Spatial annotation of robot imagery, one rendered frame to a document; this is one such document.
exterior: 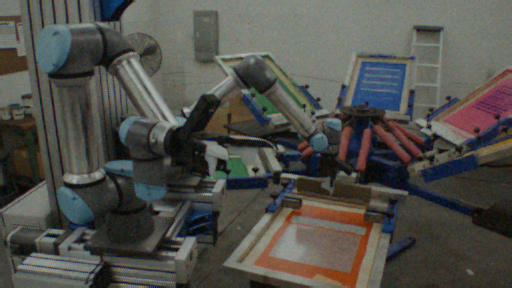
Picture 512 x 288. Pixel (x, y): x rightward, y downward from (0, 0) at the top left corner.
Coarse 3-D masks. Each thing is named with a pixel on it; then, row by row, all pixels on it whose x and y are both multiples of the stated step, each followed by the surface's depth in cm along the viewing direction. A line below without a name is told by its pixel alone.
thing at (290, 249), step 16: (304, 208) 213; (320, 208) 213; (288, 224) 197; (304, 224) 197; (272, 240) 184; (288, 240) 184; (304, 240) 184; (272, 256) 172; (288, 256) 172; (304, 256) 172; (288, 272) 161
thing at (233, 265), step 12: (336, 204) 217; (348, 204) 214; (372, 204) 209; (384, 204) 209; (264, 216) 198; (276, 216) 206; (264, 228) 190; (252, 240) 177; (384, 240) 176; (240, 252) 168; (384, 252) 167; (228, 264) 160; (240, 264) 160; (384, 264) 162; (240, 276) 158; (252, 276) 156; (264, 276) 154; (276, 276) 153; (288, 276) 153; (372, 276) 152
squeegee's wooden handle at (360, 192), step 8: (304, 176) 204; (304, 184) 203; (312, 184) 202; (320, 184) 200; (336, 184) 197; (344, 184) 196; (352, 184) 195; (320, 192) 201; (328, 192) 200; (336, 192) 198; (344, 192) 196; (352, 192) 195; (360, 192) 193; (368, 192) 192; (368, 200) 193
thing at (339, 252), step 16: (352, 224) 197; (368, 224) 197; (320, 240) 184; (336, 240) 183; (352, 240) 183; (368, 240) 183; (320, 256) 171; (336, 256) 171; (352, 256) 171; (304, 272) 161; (320, 272) 161; (336, 272) 161; (352, 272) 160
